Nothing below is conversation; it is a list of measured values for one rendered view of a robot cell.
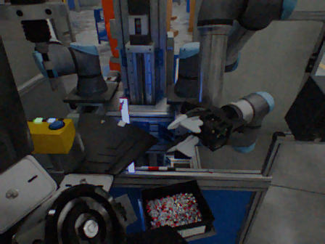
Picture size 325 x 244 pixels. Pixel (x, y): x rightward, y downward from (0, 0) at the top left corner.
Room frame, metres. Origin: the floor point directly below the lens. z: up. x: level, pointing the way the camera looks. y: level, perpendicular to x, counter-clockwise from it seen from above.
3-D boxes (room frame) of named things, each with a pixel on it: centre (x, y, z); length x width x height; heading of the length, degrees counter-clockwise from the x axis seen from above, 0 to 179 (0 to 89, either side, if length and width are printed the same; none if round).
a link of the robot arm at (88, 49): (1.00, 0.37, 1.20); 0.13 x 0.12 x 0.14; 126
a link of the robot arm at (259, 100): (0.55, -0.27, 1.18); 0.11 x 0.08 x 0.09; 125
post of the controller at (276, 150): (0.59, -0.40, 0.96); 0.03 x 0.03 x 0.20; 88
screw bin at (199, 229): (0.44, -0.04, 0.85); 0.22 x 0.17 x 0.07; 103
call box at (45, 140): (0.62, 0.42, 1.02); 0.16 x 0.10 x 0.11; 88
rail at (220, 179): (0.60, 0.03, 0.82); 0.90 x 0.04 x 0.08; 88
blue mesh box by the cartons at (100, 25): (7.50, 1.51, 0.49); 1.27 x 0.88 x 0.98; 166
